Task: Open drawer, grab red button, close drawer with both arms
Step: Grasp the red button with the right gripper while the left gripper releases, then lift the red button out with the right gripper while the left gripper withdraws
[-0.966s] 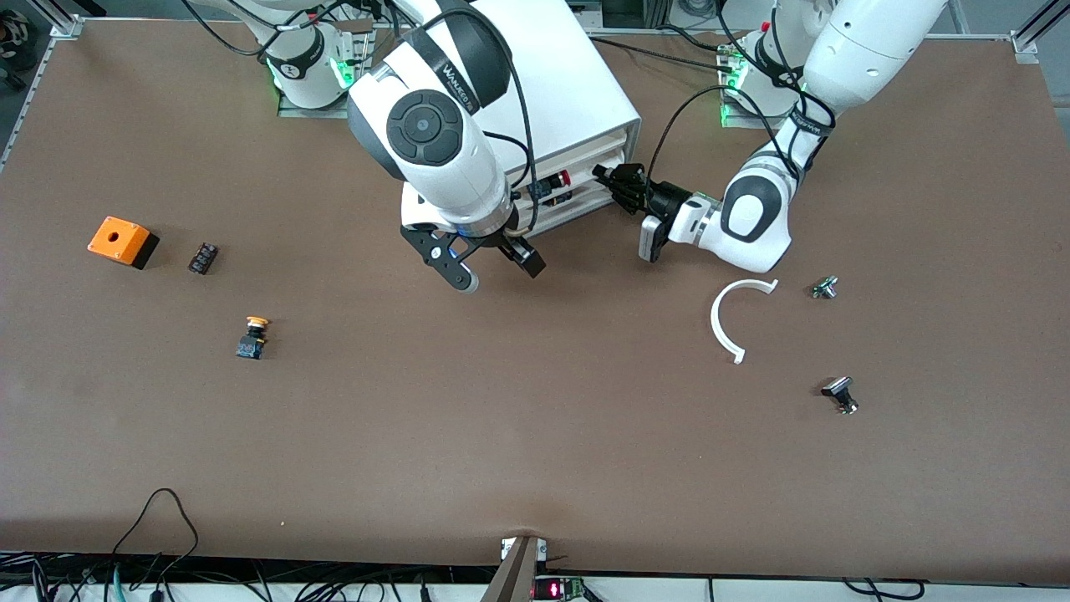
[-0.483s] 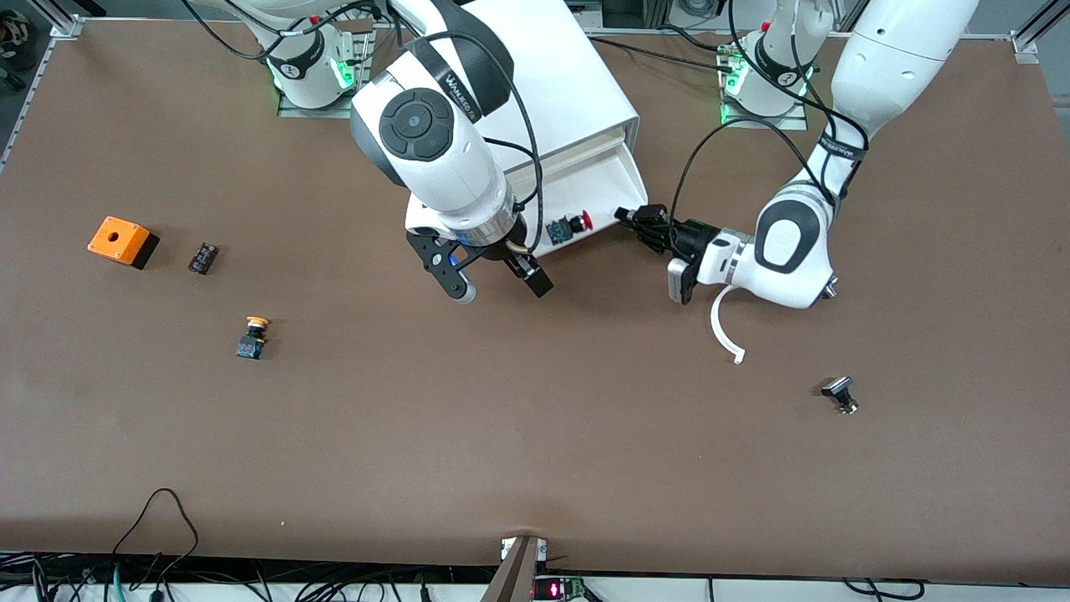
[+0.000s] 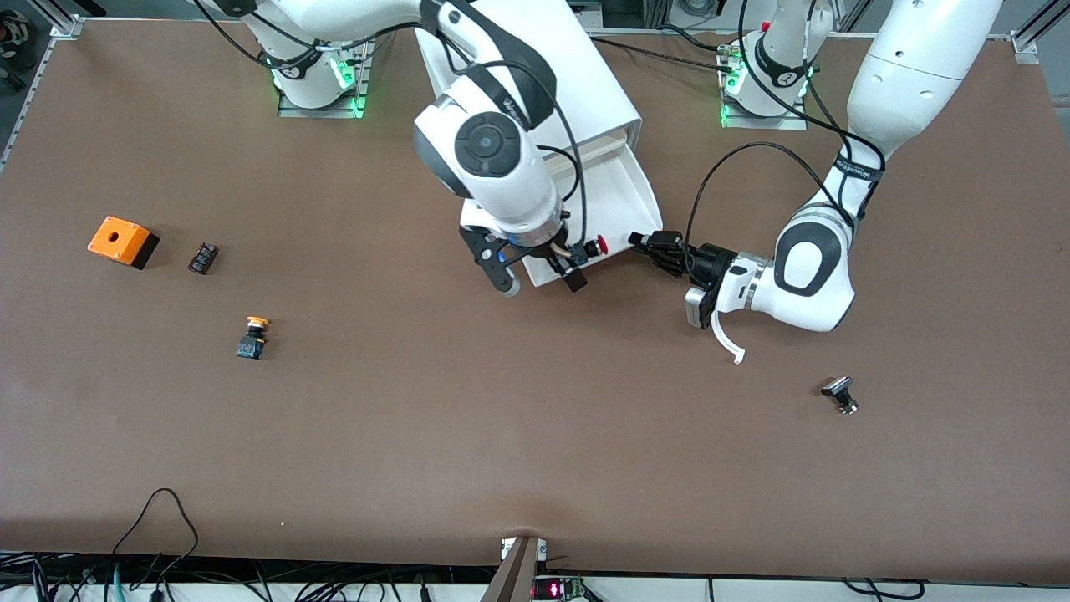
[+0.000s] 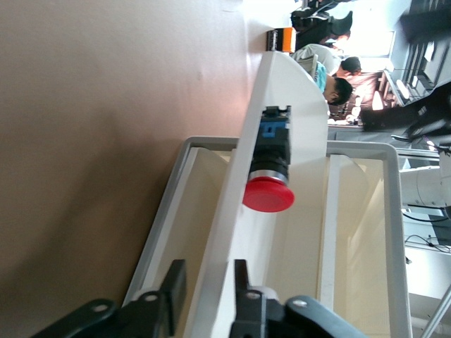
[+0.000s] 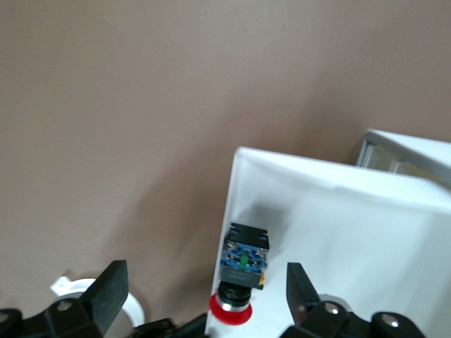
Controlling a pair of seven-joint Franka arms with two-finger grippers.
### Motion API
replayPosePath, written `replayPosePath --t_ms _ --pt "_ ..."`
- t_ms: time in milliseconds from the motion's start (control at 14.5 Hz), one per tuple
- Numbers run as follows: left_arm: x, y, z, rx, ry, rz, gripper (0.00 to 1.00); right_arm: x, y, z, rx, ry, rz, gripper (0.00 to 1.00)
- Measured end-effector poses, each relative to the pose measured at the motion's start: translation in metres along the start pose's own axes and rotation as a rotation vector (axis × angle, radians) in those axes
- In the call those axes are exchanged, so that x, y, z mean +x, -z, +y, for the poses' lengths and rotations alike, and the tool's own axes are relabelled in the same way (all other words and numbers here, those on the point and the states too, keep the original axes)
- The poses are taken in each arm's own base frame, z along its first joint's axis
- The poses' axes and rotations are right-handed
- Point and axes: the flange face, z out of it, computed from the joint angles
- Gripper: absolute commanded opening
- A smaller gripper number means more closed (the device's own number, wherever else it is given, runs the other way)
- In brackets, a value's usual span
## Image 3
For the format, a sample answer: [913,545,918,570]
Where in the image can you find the black head pushbutton switch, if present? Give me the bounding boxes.
[820,376,859,416]

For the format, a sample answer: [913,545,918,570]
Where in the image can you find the white drawer cabinet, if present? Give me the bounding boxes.
[415,0,644,168]

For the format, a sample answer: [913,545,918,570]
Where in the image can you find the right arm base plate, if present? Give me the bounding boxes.
[278,21,373,120]

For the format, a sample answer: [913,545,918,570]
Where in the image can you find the black looped cable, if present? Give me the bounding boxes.
[111,488,200,578]

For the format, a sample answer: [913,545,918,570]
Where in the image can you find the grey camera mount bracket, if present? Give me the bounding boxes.
[481,535,548,602]

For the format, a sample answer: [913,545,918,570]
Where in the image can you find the yellow cap pushbutton switch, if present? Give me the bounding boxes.
[235,315,271,361]

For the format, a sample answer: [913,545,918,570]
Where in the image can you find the white plastic C ring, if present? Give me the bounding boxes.
[711,309,746,365]

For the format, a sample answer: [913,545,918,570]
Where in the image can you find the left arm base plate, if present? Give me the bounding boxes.
[721,92,809,131]

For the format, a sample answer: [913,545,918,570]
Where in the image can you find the orange button enclosure box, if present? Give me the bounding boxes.
[87,217,160,270]

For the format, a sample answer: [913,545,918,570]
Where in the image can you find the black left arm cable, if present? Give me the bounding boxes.
[685,0,887,287]

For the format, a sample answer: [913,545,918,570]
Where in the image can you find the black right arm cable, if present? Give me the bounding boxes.
[196,0,589,252]

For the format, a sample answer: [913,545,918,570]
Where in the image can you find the red LED display module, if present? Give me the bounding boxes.
[533,575,586,602]

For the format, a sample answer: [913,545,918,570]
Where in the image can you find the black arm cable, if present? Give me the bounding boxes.
[196,0,589,252]
[685,0,887,287]

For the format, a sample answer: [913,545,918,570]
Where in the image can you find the black cable bundle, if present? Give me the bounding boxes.
[0,550,502,602]

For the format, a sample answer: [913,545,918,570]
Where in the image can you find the cream plastic drawer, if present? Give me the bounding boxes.
[568,128,629,161]
[522,138,663,288]

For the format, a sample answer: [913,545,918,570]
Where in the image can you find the black base power cable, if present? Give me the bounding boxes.
[585,23,741,74]

